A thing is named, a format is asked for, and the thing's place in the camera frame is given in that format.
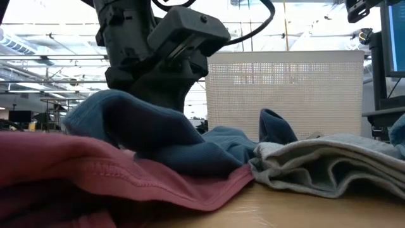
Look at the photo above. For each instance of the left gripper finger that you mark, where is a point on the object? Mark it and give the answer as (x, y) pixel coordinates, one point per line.
(171, 85)
(118, 77)

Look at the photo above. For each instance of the blue ribbed cloth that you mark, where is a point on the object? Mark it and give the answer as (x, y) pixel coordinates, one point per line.
(152, 133)

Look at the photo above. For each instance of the maroon cloth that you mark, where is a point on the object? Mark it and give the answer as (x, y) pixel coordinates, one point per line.
(95, 171)

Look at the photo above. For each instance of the navy blue cloth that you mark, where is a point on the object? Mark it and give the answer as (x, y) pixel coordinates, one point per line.
(275, 126)

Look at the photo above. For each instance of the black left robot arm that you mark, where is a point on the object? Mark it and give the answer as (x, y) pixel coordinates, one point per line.
(2, 6)

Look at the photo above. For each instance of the computer monitor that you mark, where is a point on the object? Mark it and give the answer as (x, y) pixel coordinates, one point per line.
(397, 38)

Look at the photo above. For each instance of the black monitor stand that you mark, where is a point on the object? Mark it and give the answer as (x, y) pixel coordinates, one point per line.
(378, 79)

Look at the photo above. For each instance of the dark background monitor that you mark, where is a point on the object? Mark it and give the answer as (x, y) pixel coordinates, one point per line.
(19, 116)

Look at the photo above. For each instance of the dark grey side desk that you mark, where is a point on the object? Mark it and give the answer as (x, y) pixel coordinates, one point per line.
(384, 117)

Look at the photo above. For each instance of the white perforated plastic basket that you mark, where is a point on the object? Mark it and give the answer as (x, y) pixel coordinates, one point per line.
(284, 95)

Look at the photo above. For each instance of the light blue striped towel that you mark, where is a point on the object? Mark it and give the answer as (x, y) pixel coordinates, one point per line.
(399, 133)

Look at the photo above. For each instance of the light grey cloth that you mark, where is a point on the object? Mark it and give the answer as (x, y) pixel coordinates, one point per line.
(332, 164)

